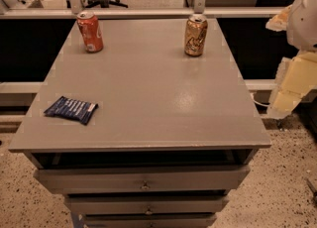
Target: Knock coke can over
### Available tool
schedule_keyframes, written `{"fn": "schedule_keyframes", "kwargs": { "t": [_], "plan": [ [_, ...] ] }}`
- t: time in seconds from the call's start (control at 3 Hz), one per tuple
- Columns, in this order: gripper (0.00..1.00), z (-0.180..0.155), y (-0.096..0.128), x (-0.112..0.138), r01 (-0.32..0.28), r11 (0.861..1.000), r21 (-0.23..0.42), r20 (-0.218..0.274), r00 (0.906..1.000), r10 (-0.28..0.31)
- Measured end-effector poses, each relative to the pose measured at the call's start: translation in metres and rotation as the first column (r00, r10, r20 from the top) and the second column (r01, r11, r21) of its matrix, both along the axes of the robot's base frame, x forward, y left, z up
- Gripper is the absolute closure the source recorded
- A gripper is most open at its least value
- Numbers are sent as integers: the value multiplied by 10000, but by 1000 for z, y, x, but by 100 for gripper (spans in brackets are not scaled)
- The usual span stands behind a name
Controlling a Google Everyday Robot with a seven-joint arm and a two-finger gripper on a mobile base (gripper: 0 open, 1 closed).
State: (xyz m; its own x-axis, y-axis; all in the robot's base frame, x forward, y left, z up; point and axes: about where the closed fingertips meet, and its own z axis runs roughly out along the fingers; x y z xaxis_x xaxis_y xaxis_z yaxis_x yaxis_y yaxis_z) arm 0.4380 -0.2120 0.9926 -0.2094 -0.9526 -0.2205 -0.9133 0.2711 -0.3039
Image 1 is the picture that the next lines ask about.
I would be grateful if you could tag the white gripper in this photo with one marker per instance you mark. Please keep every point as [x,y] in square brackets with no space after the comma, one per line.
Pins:
[303,20]

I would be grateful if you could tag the gold soda can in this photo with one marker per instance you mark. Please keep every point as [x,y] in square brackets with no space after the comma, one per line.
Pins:
[195,34]

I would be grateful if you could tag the red coke can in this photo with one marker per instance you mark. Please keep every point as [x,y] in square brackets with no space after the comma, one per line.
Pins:
[91,34]

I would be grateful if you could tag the bottom grey drawer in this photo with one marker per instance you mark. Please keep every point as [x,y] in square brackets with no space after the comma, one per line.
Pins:
[154,221]

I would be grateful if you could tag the top grey drawer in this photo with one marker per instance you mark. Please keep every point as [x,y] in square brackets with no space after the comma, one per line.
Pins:
[152,179]

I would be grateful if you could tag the blue snack bag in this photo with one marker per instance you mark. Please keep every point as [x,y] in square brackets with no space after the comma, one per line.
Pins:
[72,109]

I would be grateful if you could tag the grey drawer cabinet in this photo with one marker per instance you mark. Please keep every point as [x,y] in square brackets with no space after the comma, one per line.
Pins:
[157,107]

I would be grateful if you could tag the middle grey drawer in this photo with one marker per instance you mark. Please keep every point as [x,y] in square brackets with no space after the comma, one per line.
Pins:
[146,204]

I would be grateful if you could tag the grey drawer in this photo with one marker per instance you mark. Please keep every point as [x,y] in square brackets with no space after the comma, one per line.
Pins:
[152,179]
[154,221]
[146,204]

